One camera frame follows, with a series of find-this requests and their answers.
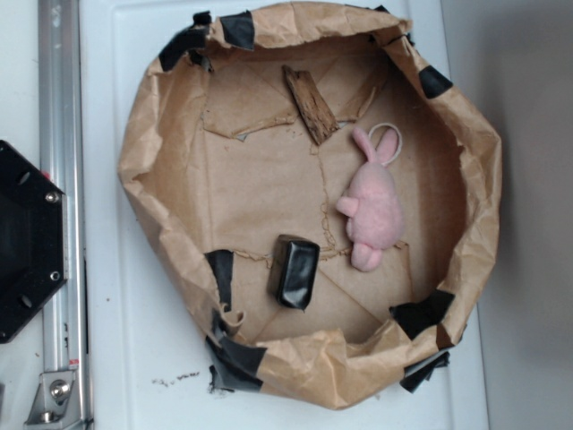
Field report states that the brown wood chip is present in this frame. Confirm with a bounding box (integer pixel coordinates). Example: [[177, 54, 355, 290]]
[[282, 64, 339, 145]]

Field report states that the black wrapped block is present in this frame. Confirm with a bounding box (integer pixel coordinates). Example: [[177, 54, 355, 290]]
[[268, 235, 320, 310]]

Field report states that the pink plush bunny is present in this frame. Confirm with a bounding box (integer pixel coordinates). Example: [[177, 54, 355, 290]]
[[336, 123, 405, 272]]

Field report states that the aluminium extrusion rail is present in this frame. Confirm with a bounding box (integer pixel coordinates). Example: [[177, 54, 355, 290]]
[[38, 1, 93, 429]]

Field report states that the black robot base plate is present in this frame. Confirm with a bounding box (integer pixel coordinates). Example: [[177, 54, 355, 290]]
[[0, 141, 66, 344]]

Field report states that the metal corner bracket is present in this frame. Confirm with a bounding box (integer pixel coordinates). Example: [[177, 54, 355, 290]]
[[23, 370, 80, 429]]

